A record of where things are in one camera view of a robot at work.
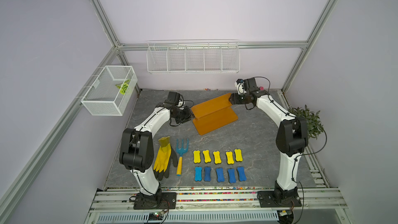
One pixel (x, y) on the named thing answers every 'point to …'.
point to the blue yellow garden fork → (181, 151)
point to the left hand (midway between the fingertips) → (194, 117)
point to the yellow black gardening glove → (166, 157)
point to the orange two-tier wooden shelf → (213, 114)
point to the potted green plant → (314, 125)
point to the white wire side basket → (111, 92)
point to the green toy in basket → (124, 86)
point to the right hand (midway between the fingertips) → (232, 97)
